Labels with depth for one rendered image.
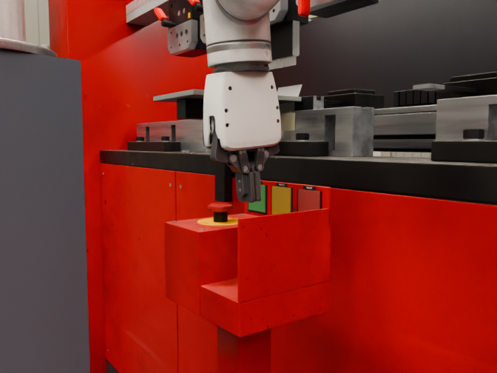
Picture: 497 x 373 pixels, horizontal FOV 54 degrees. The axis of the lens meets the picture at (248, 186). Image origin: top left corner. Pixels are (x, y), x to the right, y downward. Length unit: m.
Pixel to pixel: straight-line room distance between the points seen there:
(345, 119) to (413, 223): 0.31
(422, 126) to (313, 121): 0.27
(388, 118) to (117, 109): 1.02
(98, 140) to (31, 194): 1.25
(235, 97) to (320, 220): 0.21
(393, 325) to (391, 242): 0.12
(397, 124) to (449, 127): 0.40
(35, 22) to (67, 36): 2.53
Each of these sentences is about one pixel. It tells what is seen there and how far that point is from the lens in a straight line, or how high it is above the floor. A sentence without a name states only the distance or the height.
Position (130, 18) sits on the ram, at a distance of 1.88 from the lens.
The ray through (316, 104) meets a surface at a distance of 1.05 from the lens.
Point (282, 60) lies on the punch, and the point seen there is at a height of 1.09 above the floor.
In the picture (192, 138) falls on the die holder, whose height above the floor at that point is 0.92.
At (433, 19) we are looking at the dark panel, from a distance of 1.52.
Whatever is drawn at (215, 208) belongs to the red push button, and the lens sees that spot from 0.73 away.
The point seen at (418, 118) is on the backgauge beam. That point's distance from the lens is 1.17.
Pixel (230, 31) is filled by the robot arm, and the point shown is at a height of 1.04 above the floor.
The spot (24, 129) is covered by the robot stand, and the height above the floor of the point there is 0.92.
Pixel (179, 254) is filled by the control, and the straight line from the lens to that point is 0.73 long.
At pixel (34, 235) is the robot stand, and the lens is 0.60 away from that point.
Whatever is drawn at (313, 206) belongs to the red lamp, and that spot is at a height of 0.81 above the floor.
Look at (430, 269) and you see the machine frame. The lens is 0.71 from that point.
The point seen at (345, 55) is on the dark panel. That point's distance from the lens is 1.71.
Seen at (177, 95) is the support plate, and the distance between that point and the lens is 0.97.
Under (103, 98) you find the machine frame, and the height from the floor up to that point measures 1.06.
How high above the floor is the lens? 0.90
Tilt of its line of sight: 5 degrees down
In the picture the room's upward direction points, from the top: straight up
